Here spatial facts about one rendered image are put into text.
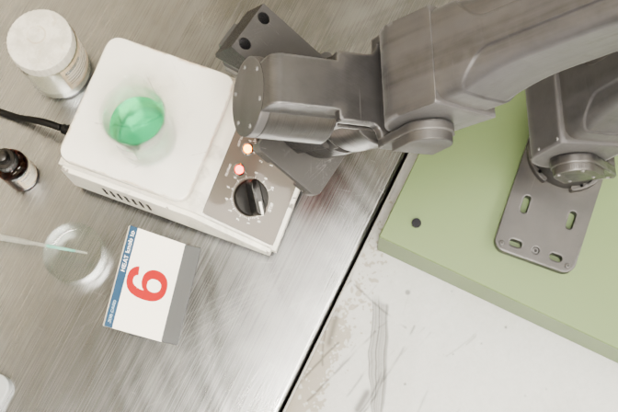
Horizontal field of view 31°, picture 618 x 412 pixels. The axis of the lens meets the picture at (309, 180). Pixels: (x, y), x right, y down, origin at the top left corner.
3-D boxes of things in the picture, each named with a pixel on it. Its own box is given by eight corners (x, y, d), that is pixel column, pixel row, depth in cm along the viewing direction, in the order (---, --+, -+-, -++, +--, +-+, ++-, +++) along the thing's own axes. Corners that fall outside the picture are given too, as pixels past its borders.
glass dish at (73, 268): (99, 291, 101) (94, 288, 99) (40, 280, 101) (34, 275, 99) (114, 234, 102) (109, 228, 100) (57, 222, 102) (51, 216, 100)
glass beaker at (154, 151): (180, 169, 95) (165, 142, 87) (117, 173, 95) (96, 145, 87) (179, 102, 96) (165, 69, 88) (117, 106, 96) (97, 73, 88)
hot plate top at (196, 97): (238, 80, 97) (237, 76, 96) (187, 206, 94) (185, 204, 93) (112, 37, 98) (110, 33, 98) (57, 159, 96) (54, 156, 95)
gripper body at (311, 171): (246, 149, 88) (285, 140, 82) (314, 51, 91) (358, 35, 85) (307, 199, 90) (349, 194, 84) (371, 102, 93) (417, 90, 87)
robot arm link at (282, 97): (234, 171, 79) (306, 123, 68) (231, 56, 81) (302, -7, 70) (377, 183, 84) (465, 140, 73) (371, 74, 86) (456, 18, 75)
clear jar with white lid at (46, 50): (24, 97, 106) (-2, 66, 98) (37, 38, 107) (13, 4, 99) (85, 105, 105) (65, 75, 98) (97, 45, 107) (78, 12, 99)
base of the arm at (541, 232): (503, 230, 87) (589, 260, 86) (578, 5, 92) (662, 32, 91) (490, 249, 95) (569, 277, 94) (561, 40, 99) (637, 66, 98)
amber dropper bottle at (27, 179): (5, 191, 103) (-18, 172, 97) (7, 160, 104) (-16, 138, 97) (38, 191, 103) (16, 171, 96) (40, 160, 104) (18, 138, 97)
